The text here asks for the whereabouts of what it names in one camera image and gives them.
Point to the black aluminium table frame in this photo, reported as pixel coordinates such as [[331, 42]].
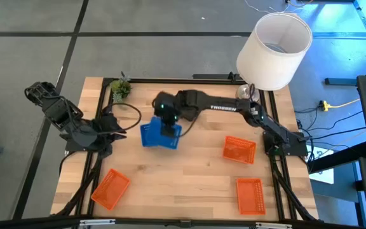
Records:
[[202, 81]]

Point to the black mounting bar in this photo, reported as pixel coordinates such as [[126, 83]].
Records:
[[214, 76]]

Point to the white paper sheet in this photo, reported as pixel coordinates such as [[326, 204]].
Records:
[[324, 175]]

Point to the yellow power strip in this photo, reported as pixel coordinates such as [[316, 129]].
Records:
[[323, 105]]

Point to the white lampshade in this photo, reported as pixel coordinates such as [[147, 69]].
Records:
[[265, 70]]

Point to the black floor bar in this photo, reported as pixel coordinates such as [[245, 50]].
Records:
[[340, 81]]

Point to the black crossbar with silver brackets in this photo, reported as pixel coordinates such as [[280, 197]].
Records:
[[183, 223]]

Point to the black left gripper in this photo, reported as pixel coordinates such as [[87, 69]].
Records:
[[105, 127]]

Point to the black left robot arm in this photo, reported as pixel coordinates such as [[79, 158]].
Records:
[[59, 111]]

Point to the blue plastic basket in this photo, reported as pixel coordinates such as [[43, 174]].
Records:
[[149, 135], [170, 143]]

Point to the silver lamp base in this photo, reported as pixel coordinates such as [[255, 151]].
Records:
[[243, 92]]

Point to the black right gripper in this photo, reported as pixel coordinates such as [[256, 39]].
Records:
[[167, 109]]

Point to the small green potted plant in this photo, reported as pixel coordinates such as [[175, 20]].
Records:
[[121, 88]]

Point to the black diagonal beam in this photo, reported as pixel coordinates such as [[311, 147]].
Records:
[[338, 157]]

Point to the orange plastic basket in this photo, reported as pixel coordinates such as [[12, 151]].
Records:
[[110, 189], [250, 197], [238, 149]]

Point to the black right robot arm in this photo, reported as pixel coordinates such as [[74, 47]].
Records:
[[224, 107]]

